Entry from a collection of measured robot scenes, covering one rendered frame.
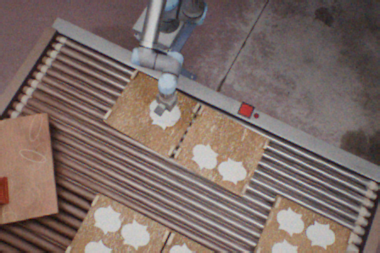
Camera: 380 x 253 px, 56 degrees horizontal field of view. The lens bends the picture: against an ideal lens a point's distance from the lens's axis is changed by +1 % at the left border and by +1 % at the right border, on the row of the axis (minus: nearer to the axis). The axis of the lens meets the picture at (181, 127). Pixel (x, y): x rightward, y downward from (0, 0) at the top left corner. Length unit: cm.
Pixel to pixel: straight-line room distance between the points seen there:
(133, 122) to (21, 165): 59
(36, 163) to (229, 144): 98
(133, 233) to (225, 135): 69
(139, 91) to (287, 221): 103
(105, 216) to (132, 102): 62
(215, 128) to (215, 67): 123
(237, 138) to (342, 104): 153
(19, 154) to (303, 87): 227
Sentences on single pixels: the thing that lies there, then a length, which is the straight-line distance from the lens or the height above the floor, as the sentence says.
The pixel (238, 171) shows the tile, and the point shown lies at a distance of 188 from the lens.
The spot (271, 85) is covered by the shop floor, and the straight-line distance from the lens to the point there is 311.
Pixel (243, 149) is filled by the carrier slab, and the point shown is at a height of 94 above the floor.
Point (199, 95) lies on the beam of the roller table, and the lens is 199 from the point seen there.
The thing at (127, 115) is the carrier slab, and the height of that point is 94.
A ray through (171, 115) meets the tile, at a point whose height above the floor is 98.
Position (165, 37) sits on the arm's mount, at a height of 96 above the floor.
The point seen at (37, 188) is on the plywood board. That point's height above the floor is 104.
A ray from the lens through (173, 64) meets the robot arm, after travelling 154.
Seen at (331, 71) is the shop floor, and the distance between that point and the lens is 335.
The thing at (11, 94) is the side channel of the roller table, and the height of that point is 95.
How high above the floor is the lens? 277
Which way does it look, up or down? 75 degrees down
